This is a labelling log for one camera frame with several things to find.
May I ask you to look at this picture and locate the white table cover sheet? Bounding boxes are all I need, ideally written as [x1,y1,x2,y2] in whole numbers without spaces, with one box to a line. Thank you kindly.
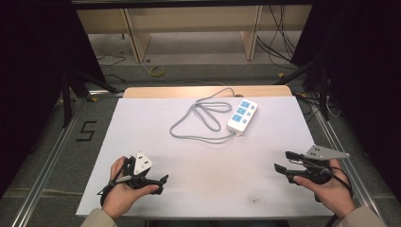
[76,96,335,219]

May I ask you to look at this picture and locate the grey power strip cable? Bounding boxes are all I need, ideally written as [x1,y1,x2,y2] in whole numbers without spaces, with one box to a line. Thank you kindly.
[168,86,244,145]

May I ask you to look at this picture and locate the person's right hand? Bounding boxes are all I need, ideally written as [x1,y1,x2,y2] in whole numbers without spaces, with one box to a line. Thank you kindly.
[292,158,357,220]

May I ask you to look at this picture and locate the person's left hand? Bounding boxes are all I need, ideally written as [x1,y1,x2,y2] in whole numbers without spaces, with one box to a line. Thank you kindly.
[101,156,161,221]

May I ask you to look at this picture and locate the bundle of black cables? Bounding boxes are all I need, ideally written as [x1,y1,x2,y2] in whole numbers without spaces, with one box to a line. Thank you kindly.
[255,4,301,71]

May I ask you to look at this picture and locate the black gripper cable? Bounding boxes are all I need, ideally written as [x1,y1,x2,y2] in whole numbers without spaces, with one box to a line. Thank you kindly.
[96,156,131,208]
[315,166,355,227]

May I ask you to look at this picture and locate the black metal stand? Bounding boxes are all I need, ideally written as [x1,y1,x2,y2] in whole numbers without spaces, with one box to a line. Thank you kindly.
[276,56,333,121]
[60,66,125,128]

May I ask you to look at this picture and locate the black curtain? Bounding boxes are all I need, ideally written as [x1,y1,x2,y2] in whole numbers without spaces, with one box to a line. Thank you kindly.
[0,0,107,198]
[290,0,401,204]

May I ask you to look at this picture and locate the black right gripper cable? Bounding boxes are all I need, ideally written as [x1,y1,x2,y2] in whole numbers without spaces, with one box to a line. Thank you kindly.
[315,166,355,227]

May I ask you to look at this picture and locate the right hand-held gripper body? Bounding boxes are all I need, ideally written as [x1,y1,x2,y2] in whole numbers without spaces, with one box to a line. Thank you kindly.
[294,144,351,186]

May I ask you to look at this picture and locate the wooden shelf frame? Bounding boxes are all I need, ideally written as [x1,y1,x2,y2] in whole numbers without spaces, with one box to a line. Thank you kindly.
[75,4,314,63]

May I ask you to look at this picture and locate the aluminium floor rail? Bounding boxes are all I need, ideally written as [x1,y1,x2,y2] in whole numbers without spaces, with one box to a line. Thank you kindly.
[310,96,386,221]
[11,94,87,227]

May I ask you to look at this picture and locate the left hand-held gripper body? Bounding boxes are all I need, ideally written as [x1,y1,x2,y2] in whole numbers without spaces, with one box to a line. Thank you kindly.
[122,150,163,191]

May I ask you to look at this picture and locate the yellow cable coil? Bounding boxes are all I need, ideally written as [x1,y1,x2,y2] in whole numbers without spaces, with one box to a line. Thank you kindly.
[148,64,166,79]

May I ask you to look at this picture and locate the thin black floor cable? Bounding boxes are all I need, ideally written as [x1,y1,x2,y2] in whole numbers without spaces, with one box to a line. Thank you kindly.
[96,52,128,68]

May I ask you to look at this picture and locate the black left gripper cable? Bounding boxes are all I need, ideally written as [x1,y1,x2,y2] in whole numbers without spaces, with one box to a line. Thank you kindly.
[96,156,131,208]

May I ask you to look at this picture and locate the white power strip blue sockets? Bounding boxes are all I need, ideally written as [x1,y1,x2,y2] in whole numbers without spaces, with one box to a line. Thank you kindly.
[226,97,259,137]

